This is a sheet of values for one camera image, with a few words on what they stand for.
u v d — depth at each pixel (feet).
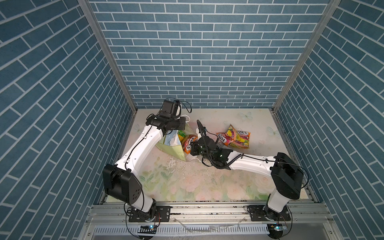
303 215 2.47
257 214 2.43
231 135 3.24
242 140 3.25
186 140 2.77
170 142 2.59
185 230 2.31
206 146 1.97
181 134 2.99
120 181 1.35
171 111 2.02
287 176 1.49
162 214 2.45
